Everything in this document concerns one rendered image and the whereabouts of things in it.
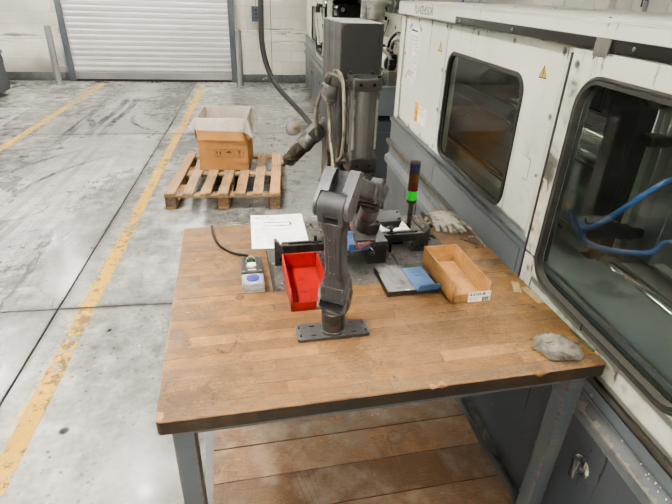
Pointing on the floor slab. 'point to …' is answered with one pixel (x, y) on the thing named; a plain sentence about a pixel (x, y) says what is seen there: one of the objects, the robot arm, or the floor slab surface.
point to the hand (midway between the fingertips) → (358, 242)
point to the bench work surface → (352, 387)
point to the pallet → (181, 187)
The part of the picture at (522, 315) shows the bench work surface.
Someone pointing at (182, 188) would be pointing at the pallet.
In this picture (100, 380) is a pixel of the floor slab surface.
